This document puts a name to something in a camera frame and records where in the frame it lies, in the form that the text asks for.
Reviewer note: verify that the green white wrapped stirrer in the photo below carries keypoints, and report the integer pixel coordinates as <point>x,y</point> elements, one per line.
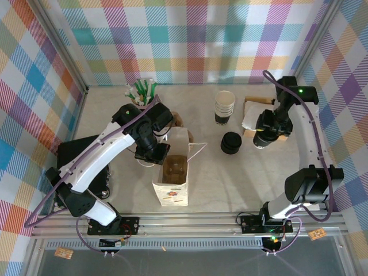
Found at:
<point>153,89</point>
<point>129,94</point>
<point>146,86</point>
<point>138,87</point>

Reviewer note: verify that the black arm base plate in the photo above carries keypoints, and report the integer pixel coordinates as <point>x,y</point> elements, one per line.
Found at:
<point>250,224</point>
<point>130,225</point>

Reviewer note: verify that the cardboard napkin box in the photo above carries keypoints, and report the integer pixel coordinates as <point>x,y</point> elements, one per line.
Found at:
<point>256,100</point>

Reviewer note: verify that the white printed paper bag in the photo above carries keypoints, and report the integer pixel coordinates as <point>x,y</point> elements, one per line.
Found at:
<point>172,195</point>

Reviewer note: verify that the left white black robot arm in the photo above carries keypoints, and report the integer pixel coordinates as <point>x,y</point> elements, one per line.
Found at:
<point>100,155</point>

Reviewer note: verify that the small controller board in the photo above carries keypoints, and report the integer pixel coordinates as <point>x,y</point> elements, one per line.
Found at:
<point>113,243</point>
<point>273,243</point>

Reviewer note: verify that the stack of black cup lids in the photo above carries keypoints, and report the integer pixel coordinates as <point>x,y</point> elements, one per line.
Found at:
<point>231,142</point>

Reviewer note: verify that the orange sticker tag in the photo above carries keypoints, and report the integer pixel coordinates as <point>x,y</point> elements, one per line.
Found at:
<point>63,253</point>
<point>316,235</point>

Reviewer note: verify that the stack of white napkins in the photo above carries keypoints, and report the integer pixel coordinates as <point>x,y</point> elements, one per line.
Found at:
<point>250,118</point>

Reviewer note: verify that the pink cup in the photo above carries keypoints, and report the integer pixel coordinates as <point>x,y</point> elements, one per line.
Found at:
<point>143,106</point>

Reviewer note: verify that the stack of black paper cups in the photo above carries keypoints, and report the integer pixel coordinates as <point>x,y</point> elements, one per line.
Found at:
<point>225,99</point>

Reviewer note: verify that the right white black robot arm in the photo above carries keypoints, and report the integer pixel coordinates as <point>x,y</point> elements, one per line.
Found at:
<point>307,129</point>

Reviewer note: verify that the aluminium frame post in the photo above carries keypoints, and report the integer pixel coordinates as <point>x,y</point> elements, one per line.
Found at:
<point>61,46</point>
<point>313,43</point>

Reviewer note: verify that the cardboard cup carrier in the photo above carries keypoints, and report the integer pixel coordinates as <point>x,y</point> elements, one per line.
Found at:
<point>174,169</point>

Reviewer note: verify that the black case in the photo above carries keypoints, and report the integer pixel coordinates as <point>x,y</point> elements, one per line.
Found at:
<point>69,152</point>

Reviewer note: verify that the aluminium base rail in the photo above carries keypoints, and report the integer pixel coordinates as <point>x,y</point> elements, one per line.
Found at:
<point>187,227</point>

